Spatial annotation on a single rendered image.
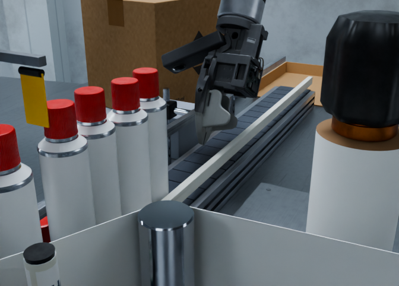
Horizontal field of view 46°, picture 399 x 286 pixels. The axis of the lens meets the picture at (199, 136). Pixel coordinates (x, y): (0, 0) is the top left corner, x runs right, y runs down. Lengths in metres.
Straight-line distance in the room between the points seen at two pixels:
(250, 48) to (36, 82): 0.40
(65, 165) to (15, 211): 0.08
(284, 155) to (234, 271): 0.66
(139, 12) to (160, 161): 0.51
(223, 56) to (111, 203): 0.33
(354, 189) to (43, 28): 2.70
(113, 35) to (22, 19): 1.98
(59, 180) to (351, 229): 0.29
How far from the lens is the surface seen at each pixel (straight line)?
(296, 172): 0.92
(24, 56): 0.48
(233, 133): 0.96
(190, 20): 1.14
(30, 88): 0.49
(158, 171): 0.64
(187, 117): 0.80
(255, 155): 0.89
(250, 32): 0.79
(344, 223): 0.47
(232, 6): 0.80
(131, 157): 0.58
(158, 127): 0.61
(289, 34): 2.67
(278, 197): 0.73
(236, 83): 0.75
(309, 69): 1.60
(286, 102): 1.07
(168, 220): 0.31
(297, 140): 1.07
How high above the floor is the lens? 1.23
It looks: 22 degrees down
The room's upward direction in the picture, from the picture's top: straight up
